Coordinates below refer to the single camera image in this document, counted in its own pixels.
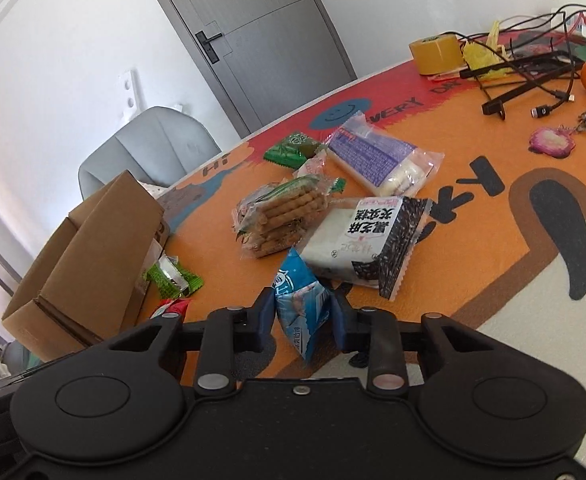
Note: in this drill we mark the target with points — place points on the grey door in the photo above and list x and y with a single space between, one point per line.
253 20

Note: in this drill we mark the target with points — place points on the black folding stand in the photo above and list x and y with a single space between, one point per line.
515 90

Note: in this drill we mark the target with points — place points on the blue snack packet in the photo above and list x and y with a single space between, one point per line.
300 305

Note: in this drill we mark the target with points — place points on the small green white packet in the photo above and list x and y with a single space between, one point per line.
173 275

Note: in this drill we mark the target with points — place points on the purple label candy packet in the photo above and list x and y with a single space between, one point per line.
373 152

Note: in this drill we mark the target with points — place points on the grey chair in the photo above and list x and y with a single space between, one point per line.
158 145

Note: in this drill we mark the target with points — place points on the orange printed table mat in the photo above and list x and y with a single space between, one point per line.
473 260

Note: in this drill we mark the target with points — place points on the yellow plastic bag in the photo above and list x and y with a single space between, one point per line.
480 57

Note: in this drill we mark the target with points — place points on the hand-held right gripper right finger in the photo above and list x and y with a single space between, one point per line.
340 322

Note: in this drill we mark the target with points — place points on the small red green packet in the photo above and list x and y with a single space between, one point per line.
172 306

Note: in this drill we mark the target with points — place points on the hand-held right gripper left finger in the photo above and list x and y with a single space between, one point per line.
265 312

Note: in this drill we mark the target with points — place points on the brown cardboard box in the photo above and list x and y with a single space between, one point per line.
88 270

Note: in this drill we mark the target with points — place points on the white dotted cushion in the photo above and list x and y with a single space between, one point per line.
150 189

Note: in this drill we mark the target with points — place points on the clear biscuit packet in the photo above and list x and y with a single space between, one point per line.
283 210

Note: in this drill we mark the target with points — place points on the white wall socket panel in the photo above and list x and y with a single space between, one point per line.
129 92

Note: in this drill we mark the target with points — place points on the green square snack packet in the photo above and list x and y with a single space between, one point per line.
290 148

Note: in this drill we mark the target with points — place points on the small orange candy packet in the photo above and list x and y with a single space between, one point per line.
313 166

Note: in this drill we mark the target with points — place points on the yellow tape roll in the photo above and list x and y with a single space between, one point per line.
435 55

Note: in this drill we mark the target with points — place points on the black and white cake packet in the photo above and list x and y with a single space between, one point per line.
353 240

